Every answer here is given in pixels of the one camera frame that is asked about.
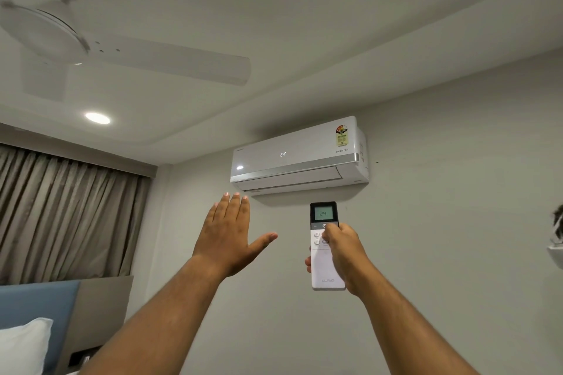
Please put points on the white ceiling fan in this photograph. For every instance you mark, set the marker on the white ceiling fan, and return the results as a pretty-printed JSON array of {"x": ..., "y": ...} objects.
[{"x": 44, "y": 32}]

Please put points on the grey curtain pelmet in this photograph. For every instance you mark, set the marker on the grey curtain pelmet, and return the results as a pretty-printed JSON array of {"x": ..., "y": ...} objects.
[{"x": 88, "y": 152}]

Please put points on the person's left hand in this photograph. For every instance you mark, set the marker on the person's left hand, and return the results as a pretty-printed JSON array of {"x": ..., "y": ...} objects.
[{"x": 224, "y": 238}]

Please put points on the person's right forearm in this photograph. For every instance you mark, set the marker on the person's right forearm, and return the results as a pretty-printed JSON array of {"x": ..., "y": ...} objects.
[{"x": 409, "y": 335}]

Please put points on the black wall switch panel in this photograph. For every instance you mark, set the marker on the black wall switch panel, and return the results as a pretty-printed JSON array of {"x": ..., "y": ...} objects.
[{"x": 83, "y": 358}]

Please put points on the white AC remote control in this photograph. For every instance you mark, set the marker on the white AC remote control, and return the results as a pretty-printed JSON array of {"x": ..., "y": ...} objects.
[{"x": 323, "y": 273}]

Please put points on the white wall air conditioner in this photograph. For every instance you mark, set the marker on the white wall air conditioner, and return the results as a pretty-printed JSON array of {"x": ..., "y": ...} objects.
[{"x": 286, "y": 159}]

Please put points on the grey pleated curtain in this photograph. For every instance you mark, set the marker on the grey pleated curtain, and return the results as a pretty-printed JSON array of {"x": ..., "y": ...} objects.
[{"x": 66, "y": 221}]

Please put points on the person's right hand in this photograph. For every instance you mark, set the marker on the person's right hand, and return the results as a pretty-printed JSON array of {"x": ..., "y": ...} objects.
[{"x": 347, "y": 256}]

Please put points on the blue padded headboard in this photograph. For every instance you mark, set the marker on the blue padded headboard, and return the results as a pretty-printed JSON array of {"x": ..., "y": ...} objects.
[{"x": 39, "y": 304}]

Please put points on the white pillow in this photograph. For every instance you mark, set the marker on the white pillow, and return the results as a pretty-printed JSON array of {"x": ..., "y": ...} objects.
[{"x": 22, "y": 348}]

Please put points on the round recessed ceiling light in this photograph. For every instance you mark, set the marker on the round recessed ceiling light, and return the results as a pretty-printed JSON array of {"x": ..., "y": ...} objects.
[{"x": 97, "y": 118}]

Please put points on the person's left forearm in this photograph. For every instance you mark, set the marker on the person's left forearm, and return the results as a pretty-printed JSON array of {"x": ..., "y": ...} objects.
[{"x": 162, "y": 322}]

